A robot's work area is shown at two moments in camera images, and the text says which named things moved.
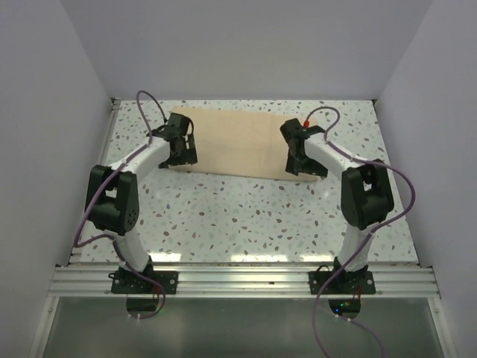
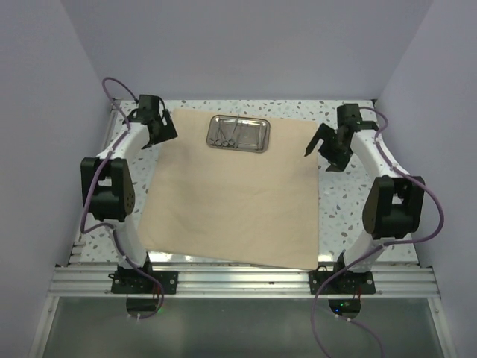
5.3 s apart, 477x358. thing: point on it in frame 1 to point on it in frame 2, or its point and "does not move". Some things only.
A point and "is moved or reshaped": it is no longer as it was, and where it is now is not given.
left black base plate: (130, 282) does not move
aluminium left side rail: (103, 152) does not move
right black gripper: (294, 166) to (338, 162)
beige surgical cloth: (239, 142) is moved or reshaped
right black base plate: (345, 282) does not move
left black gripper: (188, 156) to (168, 130)
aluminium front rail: (241, 282) does not move
